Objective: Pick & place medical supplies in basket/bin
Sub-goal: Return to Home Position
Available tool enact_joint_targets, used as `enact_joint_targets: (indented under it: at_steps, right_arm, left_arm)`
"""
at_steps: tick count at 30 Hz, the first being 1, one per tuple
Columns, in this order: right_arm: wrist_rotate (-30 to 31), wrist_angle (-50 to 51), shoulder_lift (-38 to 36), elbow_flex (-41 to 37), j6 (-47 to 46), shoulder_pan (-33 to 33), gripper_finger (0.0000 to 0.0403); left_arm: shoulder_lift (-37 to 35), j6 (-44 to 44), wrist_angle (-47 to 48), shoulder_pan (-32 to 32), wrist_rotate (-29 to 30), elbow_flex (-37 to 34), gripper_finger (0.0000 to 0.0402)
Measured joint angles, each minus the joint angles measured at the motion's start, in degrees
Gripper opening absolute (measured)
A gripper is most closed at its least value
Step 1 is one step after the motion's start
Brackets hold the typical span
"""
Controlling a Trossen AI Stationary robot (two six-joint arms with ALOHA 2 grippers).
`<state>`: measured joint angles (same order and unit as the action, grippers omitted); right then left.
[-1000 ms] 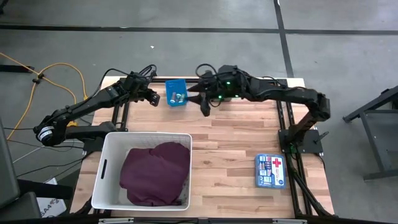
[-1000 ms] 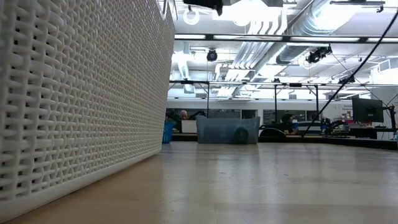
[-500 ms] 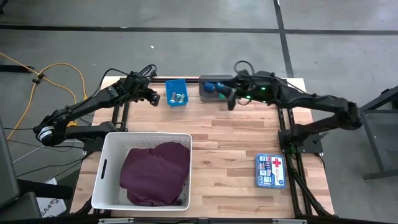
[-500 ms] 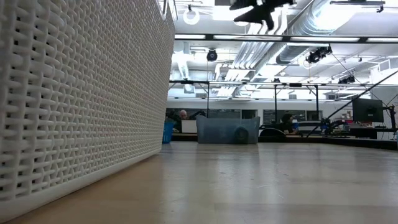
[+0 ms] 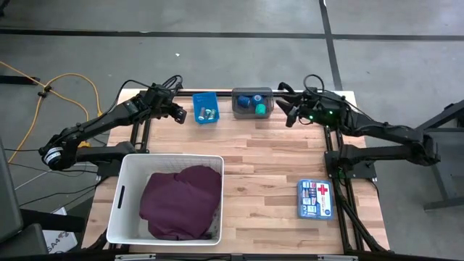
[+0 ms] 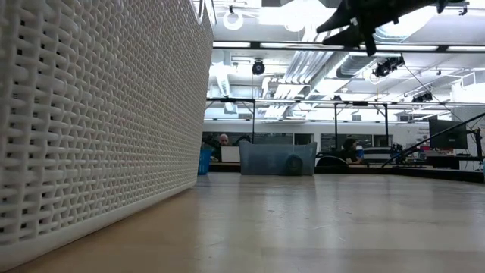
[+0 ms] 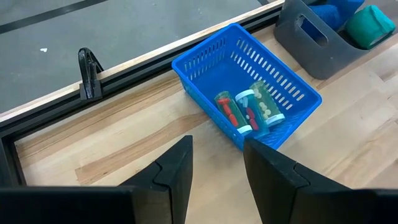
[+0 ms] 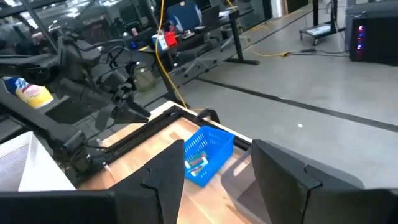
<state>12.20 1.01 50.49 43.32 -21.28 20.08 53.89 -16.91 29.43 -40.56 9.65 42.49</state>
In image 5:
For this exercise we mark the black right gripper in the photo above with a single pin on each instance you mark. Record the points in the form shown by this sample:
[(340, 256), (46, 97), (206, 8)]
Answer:
[(302, 108)]

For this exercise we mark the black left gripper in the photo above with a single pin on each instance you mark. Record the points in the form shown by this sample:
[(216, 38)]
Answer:
[(159, 101)]

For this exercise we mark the teal bandage roll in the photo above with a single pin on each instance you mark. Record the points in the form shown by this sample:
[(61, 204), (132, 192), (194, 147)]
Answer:
[(260, 109)]

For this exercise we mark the teal pill vial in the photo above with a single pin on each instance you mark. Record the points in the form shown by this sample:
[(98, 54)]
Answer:
[(208, 114)]

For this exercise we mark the blue bandage roll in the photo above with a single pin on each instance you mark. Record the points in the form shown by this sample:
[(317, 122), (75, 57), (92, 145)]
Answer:
[(257, 99), (243, 101)]

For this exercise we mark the maroon cloth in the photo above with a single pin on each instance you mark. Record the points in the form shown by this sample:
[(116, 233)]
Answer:
[(179, 203)]

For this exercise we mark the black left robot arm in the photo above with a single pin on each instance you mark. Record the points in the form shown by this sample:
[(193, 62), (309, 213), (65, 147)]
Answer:
[(101, 121)]

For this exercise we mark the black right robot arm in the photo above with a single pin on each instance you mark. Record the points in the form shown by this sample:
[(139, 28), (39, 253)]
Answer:
[(380, 128)]

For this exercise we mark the small blue plastic basket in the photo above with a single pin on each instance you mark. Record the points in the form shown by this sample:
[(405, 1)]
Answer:
[(206, 101)]

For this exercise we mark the grey translucent plastic bin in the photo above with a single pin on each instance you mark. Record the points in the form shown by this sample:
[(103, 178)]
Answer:
[(235, 112)]

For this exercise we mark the white woven plastic basket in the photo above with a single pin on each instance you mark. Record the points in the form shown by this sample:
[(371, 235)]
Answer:
[(127, 195)]

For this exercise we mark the blue first aid kit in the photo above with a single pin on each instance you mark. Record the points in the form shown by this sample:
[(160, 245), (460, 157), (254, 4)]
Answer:
[(315, 199)]

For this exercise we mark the black floor bar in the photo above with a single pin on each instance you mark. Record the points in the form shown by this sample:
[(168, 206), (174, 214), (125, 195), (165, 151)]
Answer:
[(18, 79)]

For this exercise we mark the white printed box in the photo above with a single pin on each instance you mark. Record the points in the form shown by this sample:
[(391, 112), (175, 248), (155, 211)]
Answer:
[(58, 243)]

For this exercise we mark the black side table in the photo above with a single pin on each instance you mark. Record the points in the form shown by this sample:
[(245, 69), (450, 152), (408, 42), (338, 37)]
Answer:
[(449, 188)]

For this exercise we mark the dark grey chair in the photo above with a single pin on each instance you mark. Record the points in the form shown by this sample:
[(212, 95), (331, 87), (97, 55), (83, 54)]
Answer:
[(11, 203)]

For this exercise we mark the black metal table frame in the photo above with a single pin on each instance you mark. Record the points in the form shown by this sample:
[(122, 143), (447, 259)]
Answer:
[(224, 94)]

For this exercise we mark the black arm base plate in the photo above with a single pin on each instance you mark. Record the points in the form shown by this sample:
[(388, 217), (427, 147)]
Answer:
[(364, 170)]

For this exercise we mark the black base plate lever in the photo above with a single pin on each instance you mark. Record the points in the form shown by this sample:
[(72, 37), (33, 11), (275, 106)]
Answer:
[(370, 164)]

